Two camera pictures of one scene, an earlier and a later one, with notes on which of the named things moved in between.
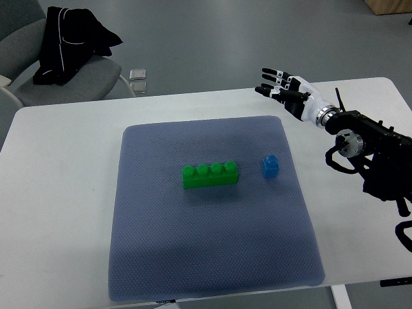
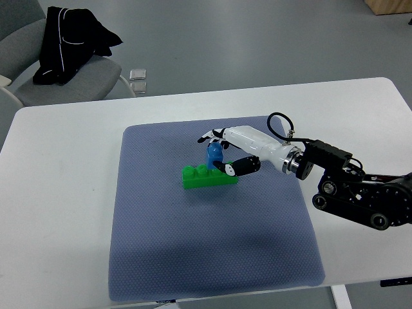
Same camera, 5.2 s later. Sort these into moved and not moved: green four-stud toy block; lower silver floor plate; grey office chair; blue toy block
Moved: blue toy block
Not moved: green four-stud toy block; lower silver floor plate; grey office chair
